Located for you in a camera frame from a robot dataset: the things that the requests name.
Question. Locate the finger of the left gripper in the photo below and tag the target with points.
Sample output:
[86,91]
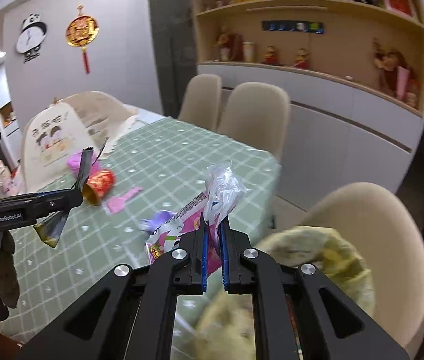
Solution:
[55,194]
[41,208]

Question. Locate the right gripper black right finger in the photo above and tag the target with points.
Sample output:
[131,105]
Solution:
[297,311]

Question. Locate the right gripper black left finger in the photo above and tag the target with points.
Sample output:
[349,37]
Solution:
[129,313]

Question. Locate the black wrapper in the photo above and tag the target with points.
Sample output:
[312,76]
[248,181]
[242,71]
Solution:
[49,229]

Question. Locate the pink cartoon snack packet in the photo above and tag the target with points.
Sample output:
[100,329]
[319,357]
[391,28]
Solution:
[224,190]

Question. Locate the red gold paper cup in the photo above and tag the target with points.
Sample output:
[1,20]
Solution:
[98,186]

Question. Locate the cream cartoon print cushion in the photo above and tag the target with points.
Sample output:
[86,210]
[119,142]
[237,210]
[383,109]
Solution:
[88,119]

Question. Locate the pink plastic spoon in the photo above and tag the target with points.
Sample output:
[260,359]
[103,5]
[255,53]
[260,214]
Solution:
[117,204]

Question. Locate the purple toy figure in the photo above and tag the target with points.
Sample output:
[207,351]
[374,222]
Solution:
[159,218]

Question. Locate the green grid tablecloth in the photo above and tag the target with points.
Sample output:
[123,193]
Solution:
[168,161]

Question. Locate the beige near chair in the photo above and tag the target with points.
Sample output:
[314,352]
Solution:
[385,234]

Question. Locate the beige chair far left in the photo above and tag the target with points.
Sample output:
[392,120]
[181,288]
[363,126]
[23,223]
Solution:
[202,101]

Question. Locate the panda wall clock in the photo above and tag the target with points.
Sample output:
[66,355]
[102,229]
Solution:
[32,35]

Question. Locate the red gold wall ornament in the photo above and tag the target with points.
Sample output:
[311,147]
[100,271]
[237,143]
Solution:
[82,31]

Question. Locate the wooden wall shelf unit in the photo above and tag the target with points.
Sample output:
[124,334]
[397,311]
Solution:
[376,46]

